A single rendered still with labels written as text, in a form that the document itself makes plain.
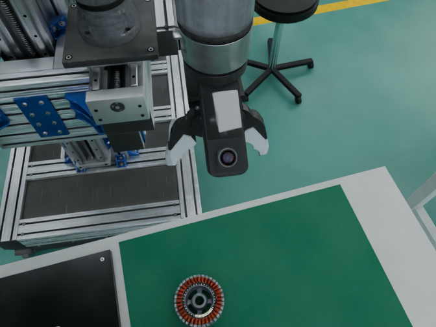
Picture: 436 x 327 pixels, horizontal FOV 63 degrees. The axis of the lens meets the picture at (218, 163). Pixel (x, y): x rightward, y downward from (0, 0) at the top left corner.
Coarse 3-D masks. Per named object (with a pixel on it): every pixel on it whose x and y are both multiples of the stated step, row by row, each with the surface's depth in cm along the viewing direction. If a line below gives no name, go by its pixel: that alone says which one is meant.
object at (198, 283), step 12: (192, 276) 82; (204, 276) 84; (180, 288) 81; (192, 288) 82; (204, 288) 83; (216, 288) 81; (180, 300) 79; (192, 300) 80; (204, 300) 80; (216, 300) 80; (180, 312) 78; (216, 312) 78; (192, 324) 77; (204, 324) 77
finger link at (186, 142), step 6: (174, 120) 52; (180, 138) 47; (186, 138) 47; (192, 138) 48; (180, 144) 48; (186, 144) 49; (192, 144) 49; (168, 150) 50; (174, 150) 49; (180, 150) 50; (186, 150) 50; (168, 156) 51; (174, 156) 51; (180, 156) 51; (168, 162) 53; (174, 162) 52
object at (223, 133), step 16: (208, 96) 40; (224, 96) 40; (240, 96) 40; (208, 112) 40; (224, 112) 40; (240, 112) 40; (208, 128) 40; (224, 128) 40; (240, 128) 40; (208, 144) 39; (224, 144) 40; (240, 144) 40; (208, 160) 40; (224, 160) 39; (240, 160) 40
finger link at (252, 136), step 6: (246, 132) 48; (252, 132) 48; (258, 132) 49; (246, 138) 49; (252, 138) 50; (258, 138) 50; (264, 138) 50; (252, 144) 51; (258, 144) 51; (264, 144) 51; (258, 150) 52; (264, 150) 53
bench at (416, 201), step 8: (432, 176) 139; (424, 184) 144; (432, 184) 140; (416, 192) 150; (424, 192) 145; (432, 192) 141; (408, 200) 157; (416, 200) 152; (424, 200) 149; (416, 208) 154; (416, 216) 155; (424, 216) 152; (424, 224) 151; (432, 224) 151; (432, 232) 149; (432, 240) 148
